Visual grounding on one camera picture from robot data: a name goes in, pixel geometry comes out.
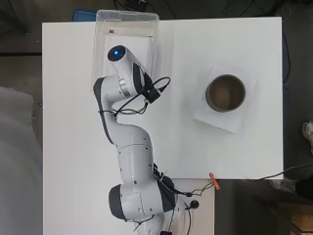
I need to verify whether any blue plastic lid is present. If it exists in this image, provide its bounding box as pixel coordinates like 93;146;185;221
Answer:
71;9;98;23

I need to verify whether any brown round tub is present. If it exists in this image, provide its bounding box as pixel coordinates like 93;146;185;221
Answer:
204;73;247;114

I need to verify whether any white flat box with print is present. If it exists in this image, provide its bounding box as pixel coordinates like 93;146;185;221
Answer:
192;63;259;135

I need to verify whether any orange clamp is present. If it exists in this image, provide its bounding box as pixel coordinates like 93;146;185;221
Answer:
208;171;221;191

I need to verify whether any clear plastic box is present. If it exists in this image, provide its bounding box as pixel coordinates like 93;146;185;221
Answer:
91;9;160;96

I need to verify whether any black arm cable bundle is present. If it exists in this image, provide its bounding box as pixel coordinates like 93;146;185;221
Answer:
97;76;172;119

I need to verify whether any black floor cable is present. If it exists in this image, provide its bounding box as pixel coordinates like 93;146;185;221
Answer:
247;162;313;182

